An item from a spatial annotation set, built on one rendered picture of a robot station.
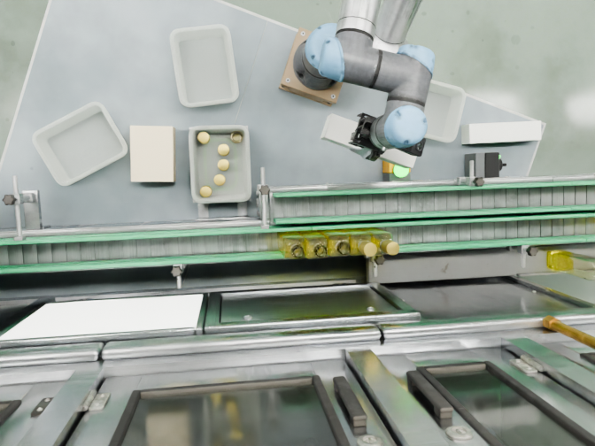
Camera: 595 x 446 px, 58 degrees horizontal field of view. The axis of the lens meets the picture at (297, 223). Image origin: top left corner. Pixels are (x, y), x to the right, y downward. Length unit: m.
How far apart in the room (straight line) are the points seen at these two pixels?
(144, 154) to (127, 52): 0.32
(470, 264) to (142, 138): 1.05
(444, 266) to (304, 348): 0.73
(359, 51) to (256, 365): 0.62
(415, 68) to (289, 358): 0.60
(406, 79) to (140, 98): 0.90
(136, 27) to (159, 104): 0.23
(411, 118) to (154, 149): 0.83
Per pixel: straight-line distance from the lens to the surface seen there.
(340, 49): 1.04
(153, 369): 1.06
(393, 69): 1.06
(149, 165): 1.61
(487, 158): 1.77
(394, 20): 1.38
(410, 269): 1.65
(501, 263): 1.77
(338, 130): 1.34
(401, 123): 1.02
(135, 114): 1.70
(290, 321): 1.15
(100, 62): 1.74
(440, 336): 1.15
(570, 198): 1.86
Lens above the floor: 2.41
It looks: 81 degrees down
